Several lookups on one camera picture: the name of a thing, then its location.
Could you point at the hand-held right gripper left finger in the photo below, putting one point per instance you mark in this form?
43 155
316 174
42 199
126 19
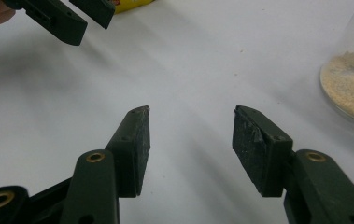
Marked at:
128 155

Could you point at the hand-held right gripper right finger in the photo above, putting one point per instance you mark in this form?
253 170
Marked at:
258 155

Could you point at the yellow green snack packet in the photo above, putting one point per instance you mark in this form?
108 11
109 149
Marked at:
131 4

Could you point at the beige powder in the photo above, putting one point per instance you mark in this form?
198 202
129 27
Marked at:
349 90

